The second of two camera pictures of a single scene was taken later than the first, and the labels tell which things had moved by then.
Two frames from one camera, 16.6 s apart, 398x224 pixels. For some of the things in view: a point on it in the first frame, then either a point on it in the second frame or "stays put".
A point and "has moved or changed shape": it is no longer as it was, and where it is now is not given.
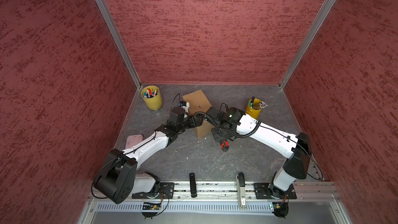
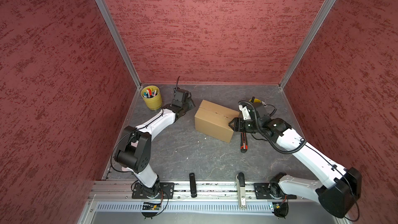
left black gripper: x=199 y=122 -> x=191 y=104
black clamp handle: x=193 y=185 stays put
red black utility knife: x=225 y=145 -> x=244 y=146
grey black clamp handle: x=241 y=182 stays put
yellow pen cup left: x=152 y=96 stays put
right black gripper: x=218 y=138 -> x=238 y=122
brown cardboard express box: x=197 y=102 has moved or changed shape
